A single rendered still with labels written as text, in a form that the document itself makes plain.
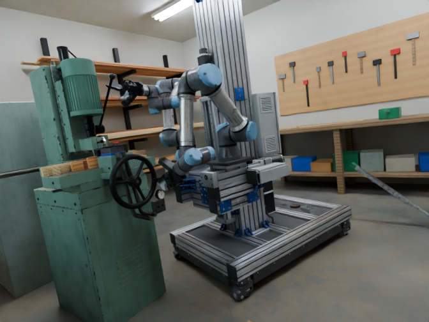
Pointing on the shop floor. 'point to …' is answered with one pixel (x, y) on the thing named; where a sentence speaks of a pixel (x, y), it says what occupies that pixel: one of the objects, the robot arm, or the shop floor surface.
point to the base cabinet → (103, 259)
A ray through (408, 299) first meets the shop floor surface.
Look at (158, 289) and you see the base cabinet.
